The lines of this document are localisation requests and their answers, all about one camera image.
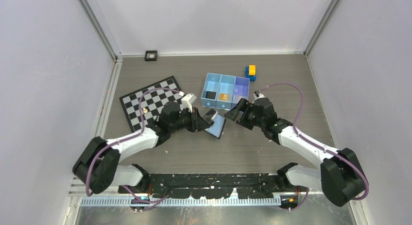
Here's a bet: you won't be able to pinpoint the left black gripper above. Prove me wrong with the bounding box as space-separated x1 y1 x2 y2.
169 106 210 133

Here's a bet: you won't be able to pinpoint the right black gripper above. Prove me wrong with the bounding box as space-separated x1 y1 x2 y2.
224 98 265 131

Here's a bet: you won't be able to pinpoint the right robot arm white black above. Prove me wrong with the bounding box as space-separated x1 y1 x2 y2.
224 97 369 207

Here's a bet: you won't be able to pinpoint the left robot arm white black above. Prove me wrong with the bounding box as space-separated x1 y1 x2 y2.
72 102 217 196

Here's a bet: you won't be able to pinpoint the black square item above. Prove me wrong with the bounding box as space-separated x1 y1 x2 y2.
205 91 216 100

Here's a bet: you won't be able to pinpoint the orange square item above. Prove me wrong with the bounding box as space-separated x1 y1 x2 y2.
219 93 230 102

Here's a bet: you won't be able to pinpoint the light blue bin middle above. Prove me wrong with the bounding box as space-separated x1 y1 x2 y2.
216 74 235 110

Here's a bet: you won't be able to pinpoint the light blue bin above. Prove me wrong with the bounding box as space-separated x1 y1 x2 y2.
201 73 222 108
216 74 235 110

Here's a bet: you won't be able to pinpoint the purple bin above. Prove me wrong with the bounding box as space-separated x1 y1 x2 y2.
231 76 250 108

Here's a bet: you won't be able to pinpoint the light blue bin left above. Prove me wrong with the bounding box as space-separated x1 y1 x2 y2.
201 73 222 108

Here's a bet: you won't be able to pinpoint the blue yellow toy blocks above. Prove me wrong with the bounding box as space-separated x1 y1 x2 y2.
245 65 257 82

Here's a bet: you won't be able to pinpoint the black white chessboard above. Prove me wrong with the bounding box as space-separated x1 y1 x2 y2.
120 76 182 133

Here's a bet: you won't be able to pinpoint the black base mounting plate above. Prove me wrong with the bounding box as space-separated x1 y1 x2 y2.
128 173 307 200

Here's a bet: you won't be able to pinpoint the small black square box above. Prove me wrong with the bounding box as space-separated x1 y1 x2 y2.
144 50 158 62

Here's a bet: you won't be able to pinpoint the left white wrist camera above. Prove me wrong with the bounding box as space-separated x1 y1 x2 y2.
181 93 197 113

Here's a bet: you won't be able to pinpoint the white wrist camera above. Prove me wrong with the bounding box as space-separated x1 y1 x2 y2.
253 90 265 100
181 93 197 113

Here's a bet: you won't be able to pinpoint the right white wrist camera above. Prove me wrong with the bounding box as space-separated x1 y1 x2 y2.
253 90 265 100

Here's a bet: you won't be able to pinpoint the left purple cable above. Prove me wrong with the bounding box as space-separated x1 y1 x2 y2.
85 87 185 212

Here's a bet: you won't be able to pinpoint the purple cable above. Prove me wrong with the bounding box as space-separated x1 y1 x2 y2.
85 87 185 212
257 83 370 212

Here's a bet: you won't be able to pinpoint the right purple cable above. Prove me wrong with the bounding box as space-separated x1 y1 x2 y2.
257 83 370 212

